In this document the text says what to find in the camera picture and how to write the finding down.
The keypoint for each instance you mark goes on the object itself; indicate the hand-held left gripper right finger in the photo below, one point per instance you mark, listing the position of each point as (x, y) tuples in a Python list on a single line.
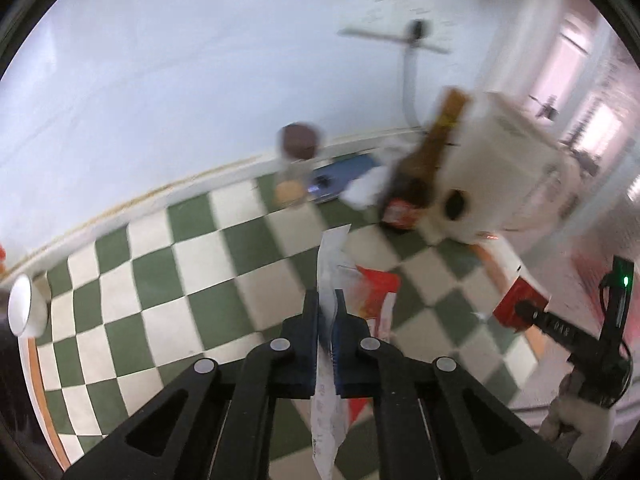
[(343, 332)]

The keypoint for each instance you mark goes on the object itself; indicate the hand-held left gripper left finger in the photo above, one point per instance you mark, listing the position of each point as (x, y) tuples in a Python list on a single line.
[(310, 325)]

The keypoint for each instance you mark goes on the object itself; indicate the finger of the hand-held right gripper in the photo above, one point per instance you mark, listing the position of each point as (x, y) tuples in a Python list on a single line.
[(555, 328)]

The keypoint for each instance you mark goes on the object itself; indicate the red white packet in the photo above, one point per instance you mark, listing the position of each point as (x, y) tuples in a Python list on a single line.
[(380, 290)]

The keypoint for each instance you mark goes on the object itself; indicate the white paper slip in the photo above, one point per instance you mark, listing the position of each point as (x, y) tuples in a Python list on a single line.
[(332, 260)]

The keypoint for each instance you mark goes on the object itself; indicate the long white box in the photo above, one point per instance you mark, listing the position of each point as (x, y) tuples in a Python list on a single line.
[(505, 267)]

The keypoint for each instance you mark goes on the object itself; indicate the green white checked tablecloth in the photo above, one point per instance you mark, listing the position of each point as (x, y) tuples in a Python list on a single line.
[(200, 260)]

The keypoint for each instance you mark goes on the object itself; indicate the white tissue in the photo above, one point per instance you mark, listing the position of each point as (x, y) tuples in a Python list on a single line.
[(372, 185)]

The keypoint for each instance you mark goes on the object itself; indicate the blue phone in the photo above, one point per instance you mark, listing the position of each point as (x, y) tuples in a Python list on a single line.
[(340, 175)]

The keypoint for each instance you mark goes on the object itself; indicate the glass jar with brown lid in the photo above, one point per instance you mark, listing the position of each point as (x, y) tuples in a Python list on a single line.
[(297, 165)]

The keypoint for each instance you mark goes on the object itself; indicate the dark brown glass bottle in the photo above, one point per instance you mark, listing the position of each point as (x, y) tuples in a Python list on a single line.
[(415, 180)]

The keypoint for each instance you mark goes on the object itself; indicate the white pink electric kettle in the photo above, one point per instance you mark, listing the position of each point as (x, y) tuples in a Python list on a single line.
[(500, 160)]

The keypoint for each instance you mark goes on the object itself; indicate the frosted glass sliding door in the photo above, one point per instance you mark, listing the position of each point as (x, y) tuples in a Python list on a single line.
[(590, 85)]

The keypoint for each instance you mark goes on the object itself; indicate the white cup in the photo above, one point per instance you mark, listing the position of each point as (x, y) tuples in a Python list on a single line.
[(25, 305)]

